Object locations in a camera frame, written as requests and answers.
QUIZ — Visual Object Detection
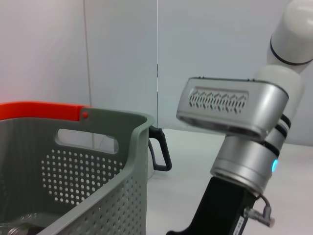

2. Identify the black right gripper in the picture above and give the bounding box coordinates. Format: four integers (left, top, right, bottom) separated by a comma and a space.
166, 175, 257, 235

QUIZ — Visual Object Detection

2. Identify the glass teacup black sleeve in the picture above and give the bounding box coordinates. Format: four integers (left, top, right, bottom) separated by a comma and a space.
0, 212, 47, 235

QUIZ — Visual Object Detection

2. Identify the grey perforated plastic storage basket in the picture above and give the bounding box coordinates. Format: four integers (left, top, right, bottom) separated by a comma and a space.
0, 107, 156, 235

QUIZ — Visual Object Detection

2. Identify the right gripper signal cable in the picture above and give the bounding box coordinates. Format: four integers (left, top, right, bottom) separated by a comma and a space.
243, 193, 276, 227

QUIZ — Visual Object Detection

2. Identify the glass teapot black lid handle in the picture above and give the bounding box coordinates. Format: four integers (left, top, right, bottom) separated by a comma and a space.
146, 126, 173, 181

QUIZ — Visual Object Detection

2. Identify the right wrist camera housing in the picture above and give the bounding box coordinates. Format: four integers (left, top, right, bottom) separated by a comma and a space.
176, 77, 289, 142

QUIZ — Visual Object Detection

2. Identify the orange basket handle clip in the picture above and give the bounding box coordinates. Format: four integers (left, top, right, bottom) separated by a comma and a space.
0, 101, 92, 122

